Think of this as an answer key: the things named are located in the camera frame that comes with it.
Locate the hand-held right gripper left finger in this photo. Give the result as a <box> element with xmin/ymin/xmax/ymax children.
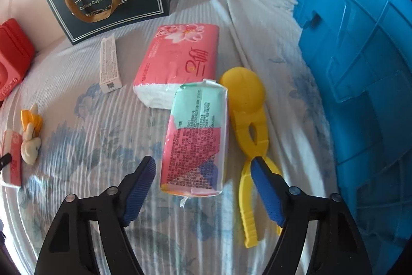
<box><xmin>34</xmin><ymin>156</ymin><xmax>157</xmax><ymax>275</ymax></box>

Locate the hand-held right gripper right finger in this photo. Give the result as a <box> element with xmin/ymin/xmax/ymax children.
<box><xmin>250</xmin><ymin>158</ymin><xmax>374</xmax><ymax>275</ymax></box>

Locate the red white packet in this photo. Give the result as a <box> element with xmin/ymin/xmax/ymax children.
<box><xmin>0</xmin><ymin>129</ymin><xmax>24</xmax><ymax>188</ymax></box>

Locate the green pink wipes pack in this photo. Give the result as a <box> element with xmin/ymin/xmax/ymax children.
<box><xmin>160</xmin><ymin>78</ymin><xmax>230</xmax><ymax>208</ymax></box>

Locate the pink tissue pack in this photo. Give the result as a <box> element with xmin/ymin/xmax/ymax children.
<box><xmin>133</xmin><ymin>23</ymin><xmax>220</xmax><ymax>109</ymax></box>

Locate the blue plastic crate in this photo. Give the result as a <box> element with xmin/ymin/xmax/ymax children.
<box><xmin>283</xmin><ymin>0</ymin><xmax>412</xmax><ymax>246</ymax></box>

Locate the small cream orange plush toy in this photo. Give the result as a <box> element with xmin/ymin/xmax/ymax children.
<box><xmin>20</xmin><ymin>103</ymin><xmax>44</xmax><ymax>164</ymax></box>

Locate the striped floral bedsheet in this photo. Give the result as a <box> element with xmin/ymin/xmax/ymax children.
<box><xmin>0</xmin><ymin>0</ymin><xmax>342</xmax><ymax>275</ymax></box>

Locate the red bear-shaped case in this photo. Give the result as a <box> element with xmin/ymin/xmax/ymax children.
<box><xmin>0</xmin><ymin>18</ymin><xmax>36</xmax><ymax>102</ymax></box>

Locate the yellow snowball maker clip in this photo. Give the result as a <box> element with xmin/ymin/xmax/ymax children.
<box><xmin>219</xmin><ymin>66</ymin><xmax>284</xmax><ymax>249</ymax></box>

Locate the white slim box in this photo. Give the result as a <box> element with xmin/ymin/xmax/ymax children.
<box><xmin>99</xmin><ymin>36</ymin><xmax>123</xmax><ymax>93</ymax></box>

